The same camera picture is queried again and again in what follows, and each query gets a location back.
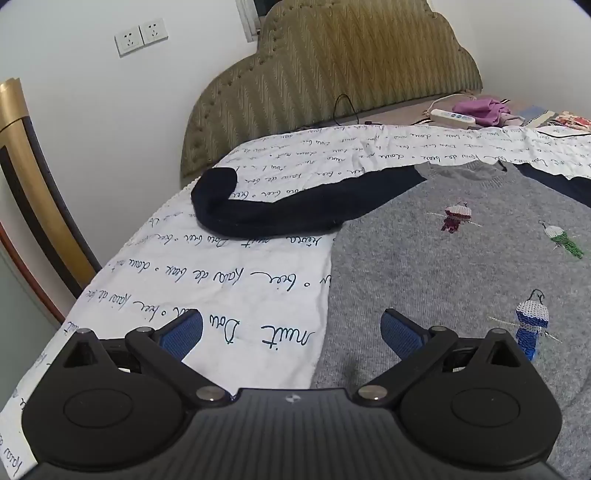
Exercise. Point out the white power strip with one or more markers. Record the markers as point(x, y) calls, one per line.
point(455, 119)

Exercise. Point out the blue book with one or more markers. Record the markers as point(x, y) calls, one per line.
point(535, 115)

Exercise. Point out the window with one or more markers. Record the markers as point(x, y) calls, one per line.
point(254, 14)

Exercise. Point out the white wall socket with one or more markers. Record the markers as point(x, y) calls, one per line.
point(153, 31)
point(128, 41)

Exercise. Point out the purple cloth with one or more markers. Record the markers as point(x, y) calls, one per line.
point(480, 110)

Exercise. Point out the olive padded headboard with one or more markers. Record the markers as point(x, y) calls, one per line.
point(323, 69)

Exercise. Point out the gold and black furniture frame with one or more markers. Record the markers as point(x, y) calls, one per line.
point(27, 152)

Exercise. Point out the colourful magazine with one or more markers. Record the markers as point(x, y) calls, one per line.
point(575, 121)

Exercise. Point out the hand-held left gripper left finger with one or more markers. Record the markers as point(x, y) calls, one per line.
point(182, 334)

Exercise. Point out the white script-printed bedsheet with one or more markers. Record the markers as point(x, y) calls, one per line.
point(231, 277)

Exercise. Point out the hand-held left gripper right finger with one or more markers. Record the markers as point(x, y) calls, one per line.
point(401, 334)

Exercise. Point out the grey sweater with navy sleeves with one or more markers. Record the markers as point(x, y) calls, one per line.
point(438, 267)

